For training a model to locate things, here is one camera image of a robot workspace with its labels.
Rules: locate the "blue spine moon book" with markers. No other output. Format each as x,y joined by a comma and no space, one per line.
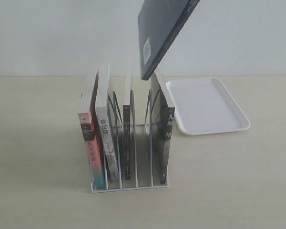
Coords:
159,23

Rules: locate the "dark brown spine book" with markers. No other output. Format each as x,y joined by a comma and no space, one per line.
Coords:
127,111

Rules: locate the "black spine book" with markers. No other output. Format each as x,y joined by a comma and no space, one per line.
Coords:
162,120

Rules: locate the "white grey spine book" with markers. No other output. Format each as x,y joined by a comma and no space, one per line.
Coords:
106,120

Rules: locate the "red teal spine book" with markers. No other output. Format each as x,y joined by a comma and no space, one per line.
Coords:
90,130

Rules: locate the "white plastic tray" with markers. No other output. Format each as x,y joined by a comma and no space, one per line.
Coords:
204,106

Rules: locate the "white wire book rack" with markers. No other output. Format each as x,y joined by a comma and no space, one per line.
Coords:
144,170

